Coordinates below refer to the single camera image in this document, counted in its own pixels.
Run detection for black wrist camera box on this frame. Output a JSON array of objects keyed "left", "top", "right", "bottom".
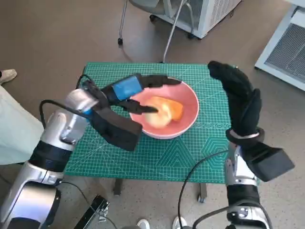
[
  {"left": 90, "top": 104, "right": 143, "bottom": 151},
  {"left": 243, "top": 142, "right": 295, "bottom": 182}
]

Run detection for black and silver metal stand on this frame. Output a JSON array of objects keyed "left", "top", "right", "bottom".
[{"left": 73, "top": 194, "right": 111, "bottom": 229}]

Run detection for person's beige shoe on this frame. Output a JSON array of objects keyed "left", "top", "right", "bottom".
[{"left": 0, "top": 69, "right": 18, "bottom": 84}]

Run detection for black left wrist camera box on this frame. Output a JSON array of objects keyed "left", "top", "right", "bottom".
[{"left": 90, "top": 104, "right": 143, "bottom": 151}]

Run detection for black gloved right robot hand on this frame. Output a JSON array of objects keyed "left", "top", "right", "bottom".
[{"left": 207, "top": 61, "right": 262, "bottom": 138}]

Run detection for person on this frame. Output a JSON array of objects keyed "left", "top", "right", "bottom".
[{"left": 0, "top": 84, "right": 45, "bottom": 166}]

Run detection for person's white shoe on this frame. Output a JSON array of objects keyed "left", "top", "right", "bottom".
[
  {"left": 173, "top": 216, "right": 188, "bottom": 229},
  {"left": 137, "top": 219, "right": 151, "bottom": 229}
]

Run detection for pink bowl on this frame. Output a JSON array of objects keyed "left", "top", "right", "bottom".
[{"left": 129, "top": 77, "right": 200, "bottom": 140}]

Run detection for white cabinet on casters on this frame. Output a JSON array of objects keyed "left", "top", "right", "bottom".
[{"left": 149, "top": 0, "right": 244, "bottom": 40}]

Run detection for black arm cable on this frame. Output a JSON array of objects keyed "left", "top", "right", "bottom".
[
  {"left": 193, "top": 206, "right": 231, "bottom": 229},
  {"left": 178, "top": 150, "right": 229, "bottom": 229},
  {"left": 39, "top": 74, "right": 96, "bottom": 127}
]

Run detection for round toy bun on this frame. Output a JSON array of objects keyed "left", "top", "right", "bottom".
[{"left": 145, "top": 96, "right": 174, "bottom": 128}]

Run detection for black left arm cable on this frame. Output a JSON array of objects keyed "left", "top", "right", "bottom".
[{"left": 39, "top": 74, "right": 96, "bottom": 127}]

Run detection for thin black floor cable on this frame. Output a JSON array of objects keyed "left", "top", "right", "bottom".
[{"left": 61, "top": 181, "right": 90, "bottom": 206}]

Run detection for black table leg with caster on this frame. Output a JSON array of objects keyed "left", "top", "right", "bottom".
[{"left": 197, "top": 183, "right": 207, "bottom": 204}]

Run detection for green cutting mat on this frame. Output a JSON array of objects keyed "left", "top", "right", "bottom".
[{"left": 63, "top": 62, "right": 260, "bottom": 184}]

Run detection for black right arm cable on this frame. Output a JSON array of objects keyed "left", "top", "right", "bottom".
[
  {"left": 193, "top": 206, "right": 231, "bottom": 229},
  {"left": 178, "top": 150, "right": 229, "bottom": 229}
]

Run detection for long braided toy bread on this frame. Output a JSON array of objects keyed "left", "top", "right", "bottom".
[{"left": 164, "top": 100, "right": 184, "bottom": 121}]

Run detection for white cabinet with grey mesh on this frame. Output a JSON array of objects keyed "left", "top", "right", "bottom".
[{"left": 254, "top": 5, "right": 305, "bottom": 92}]

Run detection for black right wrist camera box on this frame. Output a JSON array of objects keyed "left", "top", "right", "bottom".
[{"left": 243, "top": 142, "right": 295, "bottom": 182}]

